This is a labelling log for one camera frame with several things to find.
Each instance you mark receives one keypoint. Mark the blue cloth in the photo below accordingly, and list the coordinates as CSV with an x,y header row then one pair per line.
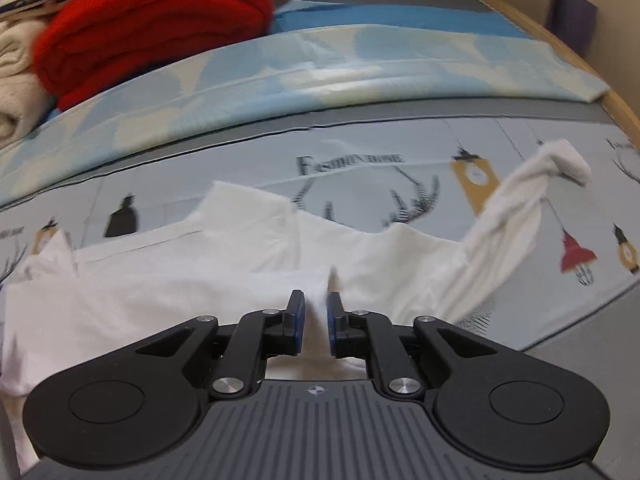
x,y
400,17

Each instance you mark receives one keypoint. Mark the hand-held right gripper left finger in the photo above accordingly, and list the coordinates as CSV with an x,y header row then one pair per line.
x,y
298,321

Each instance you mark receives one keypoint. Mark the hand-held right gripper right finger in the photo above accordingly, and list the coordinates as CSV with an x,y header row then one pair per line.
x,y
332,321

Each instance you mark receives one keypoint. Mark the cream folded blanket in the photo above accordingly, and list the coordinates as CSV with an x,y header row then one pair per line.
x,y
15,70

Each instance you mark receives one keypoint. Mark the grey mattress cover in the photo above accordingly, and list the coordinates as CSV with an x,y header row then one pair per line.
x,y
600,340

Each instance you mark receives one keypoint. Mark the white shirt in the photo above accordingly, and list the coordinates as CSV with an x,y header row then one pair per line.
x,y
150,300

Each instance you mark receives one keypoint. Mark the light blue patterned blanket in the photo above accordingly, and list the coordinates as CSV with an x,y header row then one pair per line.
x,y
350,65

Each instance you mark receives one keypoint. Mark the wooden bed frame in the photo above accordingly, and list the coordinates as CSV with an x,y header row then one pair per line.
x,y
625,110

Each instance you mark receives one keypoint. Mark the purple box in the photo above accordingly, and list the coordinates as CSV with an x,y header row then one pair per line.
x,y
570,15

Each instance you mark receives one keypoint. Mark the red folded blanket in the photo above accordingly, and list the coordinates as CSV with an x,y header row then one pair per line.
x,y
150,30

